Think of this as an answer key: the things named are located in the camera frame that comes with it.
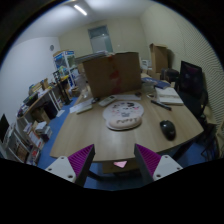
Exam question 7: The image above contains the small white flat device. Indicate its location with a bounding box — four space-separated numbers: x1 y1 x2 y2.
75 104 94 115

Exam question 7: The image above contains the blue book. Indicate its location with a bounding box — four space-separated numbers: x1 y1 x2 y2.
141 77 172 90

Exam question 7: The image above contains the blue glass display cabinet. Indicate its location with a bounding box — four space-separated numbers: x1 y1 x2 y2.
52 49 79 89

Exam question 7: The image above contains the white paper sheet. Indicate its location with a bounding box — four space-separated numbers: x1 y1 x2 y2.
69 97 93 114
114 93 142 102

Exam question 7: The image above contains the cluttered side desk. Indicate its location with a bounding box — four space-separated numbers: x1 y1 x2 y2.
18 78 64 125

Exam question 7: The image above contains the white open book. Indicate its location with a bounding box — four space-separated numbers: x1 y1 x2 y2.
155 86 185 107

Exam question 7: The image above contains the large taped cardboard box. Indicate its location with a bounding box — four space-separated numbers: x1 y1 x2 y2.
81 51 143 99

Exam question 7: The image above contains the white remote control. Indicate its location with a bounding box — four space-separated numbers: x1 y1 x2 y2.
98 95 118 108

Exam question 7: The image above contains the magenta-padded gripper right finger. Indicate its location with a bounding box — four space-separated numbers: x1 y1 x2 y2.
133 143 184 185

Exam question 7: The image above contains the ceiling strip light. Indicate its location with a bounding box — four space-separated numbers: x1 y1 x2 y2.
73 3 88 17

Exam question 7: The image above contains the black office chair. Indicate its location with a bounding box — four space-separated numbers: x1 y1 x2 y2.
175 60 209 118

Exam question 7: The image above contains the frosted glass window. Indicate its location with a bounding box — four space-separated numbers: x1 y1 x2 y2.
87 24 114 54

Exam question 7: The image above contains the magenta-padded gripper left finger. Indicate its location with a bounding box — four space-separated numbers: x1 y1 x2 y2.
44 143 96 188

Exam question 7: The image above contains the low shelf unit with books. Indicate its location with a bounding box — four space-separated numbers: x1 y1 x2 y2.
4 116 54 167

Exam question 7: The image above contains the black bag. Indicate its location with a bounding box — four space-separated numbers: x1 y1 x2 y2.
160 68 180 84

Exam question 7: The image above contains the black marker pen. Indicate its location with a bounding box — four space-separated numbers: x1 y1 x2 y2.
150 99 173 112

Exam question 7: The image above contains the black computer mouse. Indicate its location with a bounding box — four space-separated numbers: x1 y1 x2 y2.
159 119 177 141

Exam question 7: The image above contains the round printed wrist-rest mouse pad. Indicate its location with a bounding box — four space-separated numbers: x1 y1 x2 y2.
102 100 145 131

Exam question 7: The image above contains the tall open cardboard box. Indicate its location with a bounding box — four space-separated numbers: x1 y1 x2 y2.
149 42 169 74

